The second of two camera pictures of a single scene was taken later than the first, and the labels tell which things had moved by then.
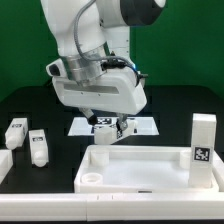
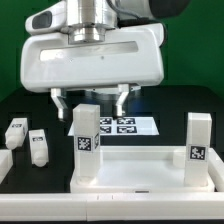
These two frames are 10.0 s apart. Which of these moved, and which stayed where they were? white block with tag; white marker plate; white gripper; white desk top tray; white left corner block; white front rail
Moved: white block with tag; white gripper
Stayed: white marker plate; white desk top tray; white left corner block; white front rail
